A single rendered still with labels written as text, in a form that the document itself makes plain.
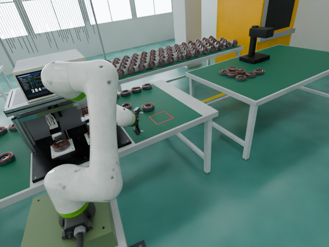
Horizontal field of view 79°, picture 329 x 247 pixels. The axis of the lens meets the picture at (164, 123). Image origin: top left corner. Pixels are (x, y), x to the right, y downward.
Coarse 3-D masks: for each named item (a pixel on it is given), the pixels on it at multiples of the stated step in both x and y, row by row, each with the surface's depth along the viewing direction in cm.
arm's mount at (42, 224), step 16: (32, 208) 92; (48, 208) 91; (96, 208) 90; (32, 224) 85; (48, 224) 84; (96, 224) 82; (112, 224) 86; (32, 240) 78; (48, 240) 78; (64, 240) 77; (96, 240) 78; (112, 240) 82
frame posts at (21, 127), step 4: (16, 116) 137; (20, 116) 139; (12, 120) 127; (16, 120) 128; (16, 124) 130; (20, 124) 131; (24, 124) 141; (16, 128) 131; (20, 128) 132; (24, 128) 143; (20, 132) 133; (24, 132) 134; (28, 132) 144; (24, 136) 136; (28, 136) 146; (24, 140) 136; (28, 140) 137; (32, 140) 148; (28, 144) 139; (32, 144) 142; (28, 148) 140; (32, 148) 141; (32, 152) 142
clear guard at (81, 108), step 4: (76, 104) 133; (80, 104) 133; (80, 108) 128; (84, 108) 128; (80, 112) 126; (84, 112) 127; (80, 116) 126; (84, 116) 126; (88, 116) 127; (84, 120) 126
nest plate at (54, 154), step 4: (72, 144) 144; (52, 148) 142; (68, 148) 140; (72, 148) 140; (52, 152) 139; (56, 152) 138; (60, 152) 138; (64, 152) 137; (68, 152) 138; (52, 156) 135; (56, 156) 135
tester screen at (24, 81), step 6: (36, 72) 126; (18, 78) 123; (24, 78) 125; (30, 78) 126; (36, 78) 128; (24, 84) 126; (30, 84) 127; (36, 84) 129; (42, 84) 131; (24, 90) 127; (30, 90) 129; (42, 90) 132; (48, 90) 134; (36, 96) 132
